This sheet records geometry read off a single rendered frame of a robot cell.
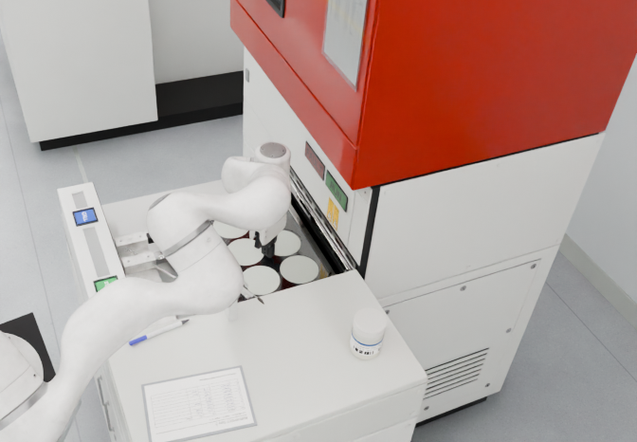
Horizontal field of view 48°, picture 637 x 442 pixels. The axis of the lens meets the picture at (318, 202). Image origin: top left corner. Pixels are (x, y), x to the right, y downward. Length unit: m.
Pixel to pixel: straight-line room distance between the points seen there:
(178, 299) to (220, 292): 0.07
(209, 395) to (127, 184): 2.15
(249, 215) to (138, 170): 2.39
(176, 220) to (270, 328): 0.48
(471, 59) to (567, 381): 1.73
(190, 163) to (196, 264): 2.41
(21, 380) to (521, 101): 1.19
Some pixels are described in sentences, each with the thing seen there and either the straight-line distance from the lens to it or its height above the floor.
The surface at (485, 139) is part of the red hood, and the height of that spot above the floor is 1.29.
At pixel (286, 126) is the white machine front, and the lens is 2.03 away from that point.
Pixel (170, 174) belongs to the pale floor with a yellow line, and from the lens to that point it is 3.61.
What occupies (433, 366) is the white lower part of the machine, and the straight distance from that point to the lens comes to 2.35.
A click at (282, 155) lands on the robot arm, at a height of 1.24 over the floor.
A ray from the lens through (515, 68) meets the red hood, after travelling 1.66.
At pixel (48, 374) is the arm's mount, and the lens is 1.69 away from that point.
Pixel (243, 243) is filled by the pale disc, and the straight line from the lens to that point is 1.92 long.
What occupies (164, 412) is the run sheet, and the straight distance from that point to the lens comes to 1.52.
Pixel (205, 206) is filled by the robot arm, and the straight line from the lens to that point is 1.27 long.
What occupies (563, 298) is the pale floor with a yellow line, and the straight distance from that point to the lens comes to 3.30.
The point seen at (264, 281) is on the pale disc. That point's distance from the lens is 1.83.
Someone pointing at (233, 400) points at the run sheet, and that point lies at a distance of 1.53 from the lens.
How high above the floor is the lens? 2.23
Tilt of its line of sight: 40 degrees down
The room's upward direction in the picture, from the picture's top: 6 degrees clockwise
